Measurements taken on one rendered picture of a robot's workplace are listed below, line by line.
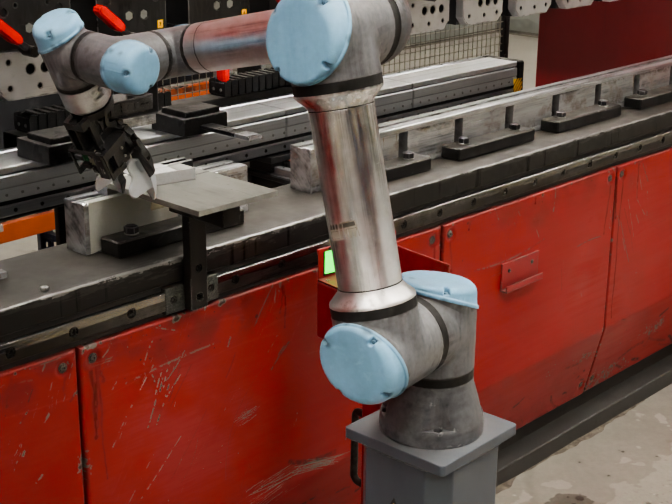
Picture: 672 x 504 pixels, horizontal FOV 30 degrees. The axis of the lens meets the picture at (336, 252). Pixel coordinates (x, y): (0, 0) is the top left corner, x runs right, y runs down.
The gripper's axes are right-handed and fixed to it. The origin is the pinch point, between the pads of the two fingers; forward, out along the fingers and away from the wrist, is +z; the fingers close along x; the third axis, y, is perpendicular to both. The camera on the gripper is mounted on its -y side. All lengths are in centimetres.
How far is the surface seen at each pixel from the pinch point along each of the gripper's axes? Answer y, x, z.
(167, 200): -1.8, 3.2, 4.0
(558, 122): -114, 24, 76
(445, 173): -69, 17, 55
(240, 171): -30.1, -5.2, 24.5
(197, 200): -4.2, 7.5, 5.2
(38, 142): -13.6, -36.8, 9.0
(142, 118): -19.1, -13.3, 3.3
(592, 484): -60, 46, 149
